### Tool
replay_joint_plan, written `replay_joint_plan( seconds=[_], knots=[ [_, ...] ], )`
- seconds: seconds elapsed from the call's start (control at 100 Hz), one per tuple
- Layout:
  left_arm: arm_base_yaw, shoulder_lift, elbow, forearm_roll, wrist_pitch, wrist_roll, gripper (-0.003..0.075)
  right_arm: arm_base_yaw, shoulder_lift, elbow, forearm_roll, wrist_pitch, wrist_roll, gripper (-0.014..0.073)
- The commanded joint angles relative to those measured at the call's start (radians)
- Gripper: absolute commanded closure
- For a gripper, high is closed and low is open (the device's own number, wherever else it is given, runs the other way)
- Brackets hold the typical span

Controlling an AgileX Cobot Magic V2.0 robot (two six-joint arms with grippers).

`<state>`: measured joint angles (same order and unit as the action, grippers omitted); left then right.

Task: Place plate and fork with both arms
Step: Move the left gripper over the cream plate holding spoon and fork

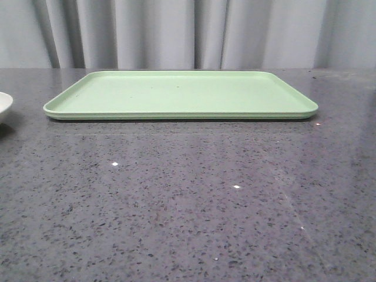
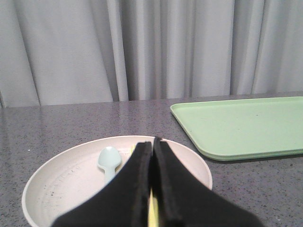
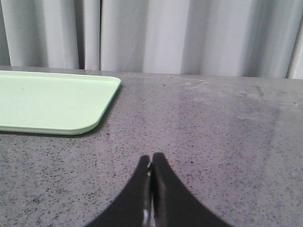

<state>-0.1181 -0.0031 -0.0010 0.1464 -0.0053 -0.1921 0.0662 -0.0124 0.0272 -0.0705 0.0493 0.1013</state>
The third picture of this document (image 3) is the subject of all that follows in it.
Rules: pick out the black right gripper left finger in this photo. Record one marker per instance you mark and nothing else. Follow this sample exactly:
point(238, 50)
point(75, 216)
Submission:
point(132, 207)

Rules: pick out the light green plastic tray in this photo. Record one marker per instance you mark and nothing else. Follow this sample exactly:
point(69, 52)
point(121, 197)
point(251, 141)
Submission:
point(53, 103)

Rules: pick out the white pleated curtain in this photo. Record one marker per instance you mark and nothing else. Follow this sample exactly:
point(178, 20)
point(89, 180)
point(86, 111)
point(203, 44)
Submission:
point(243, 38)

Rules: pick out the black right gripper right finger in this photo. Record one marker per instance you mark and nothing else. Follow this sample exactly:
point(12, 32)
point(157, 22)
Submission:
point(174, 205)

